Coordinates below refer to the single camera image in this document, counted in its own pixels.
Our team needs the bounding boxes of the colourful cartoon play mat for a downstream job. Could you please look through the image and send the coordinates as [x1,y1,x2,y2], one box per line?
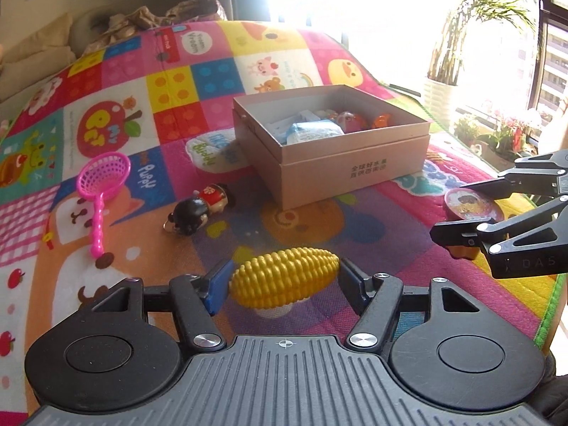
[0,20,564,426]

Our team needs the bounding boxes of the small green potted plant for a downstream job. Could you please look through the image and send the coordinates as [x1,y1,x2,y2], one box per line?
[453,114,481,146]

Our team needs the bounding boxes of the potted palm plant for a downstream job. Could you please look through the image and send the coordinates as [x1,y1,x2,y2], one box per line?
[426,0,547,87]

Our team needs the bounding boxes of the round pink tin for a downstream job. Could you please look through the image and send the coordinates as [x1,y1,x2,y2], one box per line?
[443,187,504,259]

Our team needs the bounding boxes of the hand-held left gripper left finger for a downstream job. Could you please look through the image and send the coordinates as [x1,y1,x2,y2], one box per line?
[89,258,236,350]

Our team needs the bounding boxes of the yellow toy corn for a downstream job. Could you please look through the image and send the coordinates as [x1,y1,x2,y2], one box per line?
[230,247,342,309]

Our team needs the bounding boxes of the black red doll keychain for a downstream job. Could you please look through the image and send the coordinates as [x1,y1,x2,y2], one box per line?
[163,182,236,237]

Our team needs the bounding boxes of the blue white tissue packet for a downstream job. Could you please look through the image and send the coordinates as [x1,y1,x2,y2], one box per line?
[286,120,345,146]

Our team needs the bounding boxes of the cream pillow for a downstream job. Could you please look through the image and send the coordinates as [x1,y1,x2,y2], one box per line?
[0,11,77,103]

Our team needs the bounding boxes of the pink red potted flowers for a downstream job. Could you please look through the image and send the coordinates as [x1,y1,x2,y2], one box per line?
[479,109,543,161]

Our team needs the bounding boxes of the white ribbed planter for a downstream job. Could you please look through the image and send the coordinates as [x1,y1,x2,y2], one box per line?
[421,75,461,128]

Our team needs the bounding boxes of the pink cardboard box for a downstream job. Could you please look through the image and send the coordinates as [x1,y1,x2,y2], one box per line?
[232,84,432,211]

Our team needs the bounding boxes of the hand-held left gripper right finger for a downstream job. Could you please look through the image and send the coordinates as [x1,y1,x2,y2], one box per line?
[338,256,486,350]

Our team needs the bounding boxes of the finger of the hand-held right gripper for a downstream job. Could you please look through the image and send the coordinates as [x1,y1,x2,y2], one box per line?
[430,195,568,253]
[459,151,568,200]

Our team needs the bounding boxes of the pink white toy figure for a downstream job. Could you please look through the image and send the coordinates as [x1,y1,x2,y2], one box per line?
[334,112,370,134]

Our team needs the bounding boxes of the pink toy net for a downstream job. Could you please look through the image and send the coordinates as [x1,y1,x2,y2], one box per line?
[75,152,131,259]

